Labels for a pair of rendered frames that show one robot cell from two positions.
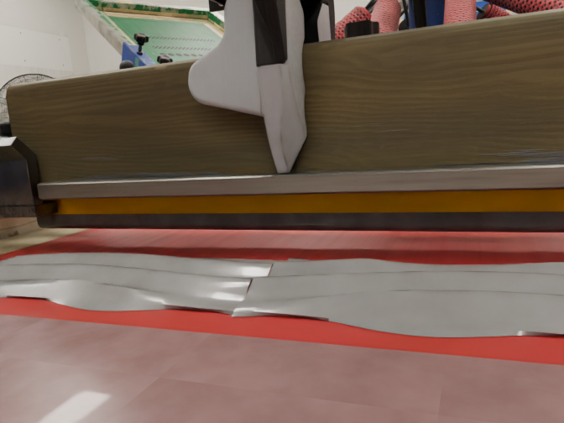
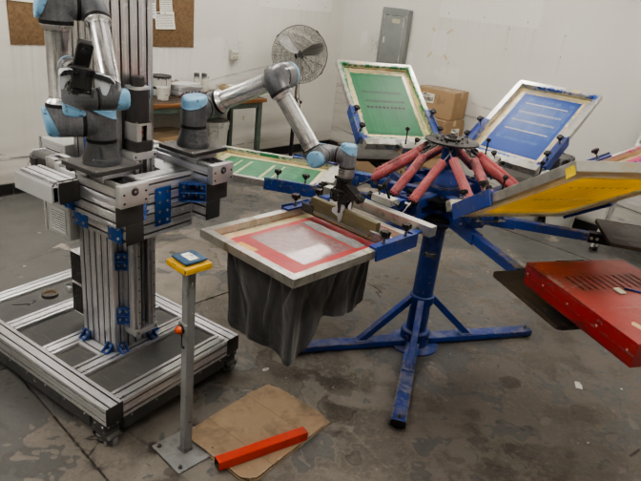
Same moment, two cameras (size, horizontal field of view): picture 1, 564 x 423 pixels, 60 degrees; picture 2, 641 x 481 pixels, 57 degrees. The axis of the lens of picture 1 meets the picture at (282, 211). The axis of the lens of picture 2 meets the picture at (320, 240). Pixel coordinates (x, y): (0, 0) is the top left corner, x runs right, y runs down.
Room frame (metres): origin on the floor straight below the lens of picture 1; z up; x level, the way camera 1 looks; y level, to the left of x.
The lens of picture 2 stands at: (-2.19, -0.78, 1.96)
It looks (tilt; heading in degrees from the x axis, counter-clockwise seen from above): 23 degrees down; 19
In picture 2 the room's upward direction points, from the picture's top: 6 degrees clockwise
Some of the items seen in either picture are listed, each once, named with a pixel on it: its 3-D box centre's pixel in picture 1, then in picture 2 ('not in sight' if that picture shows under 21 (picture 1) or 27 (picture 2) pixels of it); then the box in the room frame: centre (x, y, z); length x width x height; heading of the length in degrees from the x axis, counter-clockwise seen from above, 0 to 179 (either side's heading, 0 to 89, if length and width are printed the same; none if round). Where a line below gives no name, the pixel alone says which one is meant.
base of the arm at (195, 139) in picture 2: not in sight; (193, 135); (0.12, 0.71, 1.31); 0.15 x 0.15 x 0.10
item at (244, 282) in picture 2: not in sight; (258, 301); (-0.19, 0.17, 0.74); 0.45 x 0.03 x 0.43; 68
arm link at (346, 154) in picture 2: not in sight; (347, 156); (0.28, 0.00, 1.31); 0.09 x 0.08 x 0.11; 92
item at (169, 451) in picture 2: not in sight; (187, 361); (-0.40, 0.38, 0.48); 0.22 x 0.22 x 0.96; 68
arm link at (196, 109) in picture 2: not in sight; (195, 109); (0.13, 0.71, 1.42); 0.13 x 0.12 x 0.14; 2
